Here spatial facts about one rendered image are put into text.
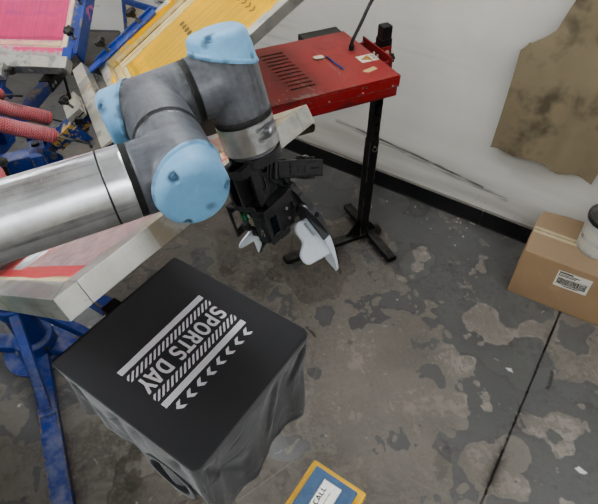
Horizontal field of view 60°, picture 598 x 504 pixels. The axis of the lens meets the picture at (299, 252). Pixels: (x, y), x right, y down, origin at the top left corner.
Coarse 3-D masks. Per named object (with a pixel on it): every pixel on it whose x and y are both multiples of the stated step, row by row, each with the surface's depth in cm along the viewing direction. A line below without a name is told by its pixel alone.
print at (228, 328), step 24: (192, 312) 141; (216, 312) 141; (168, 336) 136; (192, 336) 136; (216, 336) 136; (240, 336) 136; (144, 360) 130; (168, 360) 130; (192, 360) 130; (216, 360) 130; (144, 384) 126; (168, 384) 126; (192, 384) 126; (168, 408) 121
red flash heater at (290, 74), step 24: (264, 48) 220; (288, 48) 220; (312, 48) 220; (336, 48) 220; (360, 48) 220; (264, 72) 205; (288, 72) 205; (312, 72) 205; (336, 72) 205; (360, 72) 205; (384, 72) 205; (288, 96) 191; (312, 96) 192; (336, 96) 196; (360, 96) 202; (384, 96) 207
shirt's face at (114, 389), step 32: (160, 288) 147; (192, 288) 147; (224, 288) 147; (128, 320) 139; (160, 320) 139; (256, 320) 139; (64, 352) 132; (96, 352) 132; (128, 352) 132; (256, 352) 132; (288, 352) 132; (96, 384) 126; (128, 384) 126; (224, 384) 126; (256, 384) 126; (128, 416) 120; (160, 416) 120; (192, 416) 120; (224, 416) 120; (192, 448) 115
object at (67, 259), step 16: (128, 224) 99; (80, 240) 107; (96, 240) 100; (112, 240) 94; (48, 256) 108; (64, 256) 101; (80, 256) 95; (96, 256) 89; (0, 272) 118; (16, 272) 109; (32, 272) 102; (48, 272) 96; (64, 272) 90
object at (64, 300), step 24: (288, 120) 96; (312, 120) 101; (216, 144) 117; (120, 240) 76; (144, 240) 75; (168, 240) 78; (96, 264) 71; (120, 264) 72; (0, 288) 86; (24, 288) 78; (48, 288) 72; (72, 288) 68; (96, 288) 70; (24, 312) 80; (48, 312) 71; (72, 312) 68
